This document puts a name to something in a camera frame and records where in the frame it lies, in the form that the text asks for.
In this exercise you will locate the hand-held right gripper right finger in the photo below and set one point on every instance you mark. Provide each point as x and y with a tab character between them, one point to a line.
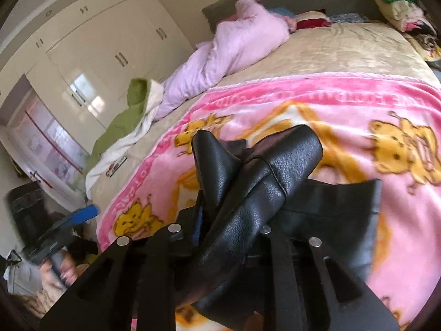
279	258

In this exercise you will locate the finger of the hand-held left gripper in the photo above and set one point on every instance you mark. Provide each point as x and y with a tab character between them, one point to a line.
82	213

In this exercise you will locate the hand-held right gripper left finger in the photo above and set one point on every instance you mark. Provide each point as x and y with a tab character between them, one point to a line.
197	229

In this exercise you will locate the black leather jacket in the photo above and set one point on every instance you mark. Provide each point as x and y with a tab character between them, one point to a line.
275	165

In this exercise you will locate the pile of folded clothes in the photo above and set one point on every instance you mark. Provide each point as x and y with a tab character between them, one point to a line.
406	7

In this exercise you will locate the person's left hand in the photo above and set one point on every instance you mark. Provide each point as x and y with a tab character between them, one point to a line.
60	274

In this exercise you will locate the black chair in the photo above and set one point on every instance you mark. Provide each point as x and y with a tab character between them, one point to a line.
26	207

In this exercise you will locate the small printed packet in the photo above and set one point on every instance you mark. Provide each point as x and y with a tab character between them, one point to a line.
117	167

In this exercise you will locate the green and white blanket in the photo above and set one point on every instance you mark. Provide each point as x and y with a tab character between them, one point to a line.
117	124

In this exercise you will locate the pink printed blanket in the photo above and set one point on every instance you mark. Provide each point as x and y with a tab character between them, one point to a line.
344	110

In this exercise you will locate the white wardrobe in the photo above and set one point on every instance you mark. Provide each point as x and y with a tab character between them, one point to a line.
103	41

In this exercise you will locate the lilac quilt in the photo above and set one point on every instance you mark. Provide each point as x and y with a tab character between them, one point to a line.
234	48

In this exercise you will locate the red pillow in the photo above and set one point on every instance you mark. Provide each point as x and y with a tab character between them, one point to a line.
311	24

